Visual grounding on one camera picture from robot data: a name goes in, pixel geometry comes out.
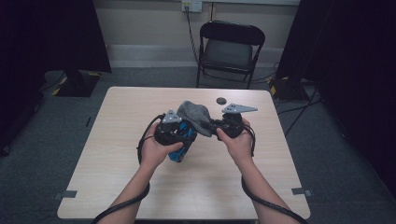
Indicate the grey tape strip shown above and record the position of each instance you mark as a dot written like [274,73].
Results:
[66,194]
[302,192]

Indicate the blue toy car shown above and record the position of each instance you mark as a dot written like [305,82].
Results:
[183,149]

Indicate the person's left hand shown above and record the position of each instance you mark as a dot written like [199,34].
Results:
[155,155]

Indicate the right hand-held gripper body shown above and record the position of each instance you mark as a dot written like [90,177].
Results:
[235,127]

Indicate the dark curtain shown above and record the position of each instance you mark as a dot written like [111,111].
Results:
[358,62]
[46,34]

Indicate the grey cloth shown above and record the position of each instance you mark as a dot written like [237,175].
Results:
[194,115]

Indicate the white wall socket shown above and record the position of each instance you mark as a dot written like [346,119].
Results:
[192,5]

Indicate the black stand base yellow tape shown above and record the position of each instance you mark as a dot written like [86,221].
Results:
[77,87]
[288,89]

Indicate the small black floor marker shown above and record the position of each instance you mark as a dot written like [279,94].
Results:
[88,121]

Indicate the black folding chair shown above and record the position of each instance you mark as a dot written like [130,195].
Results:
[232,32]

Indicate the person's right hand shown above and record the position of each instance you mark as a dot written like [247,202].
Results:
[241,149]

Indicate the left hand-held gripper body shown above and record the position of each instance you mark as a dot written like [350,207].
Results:
[166,135]

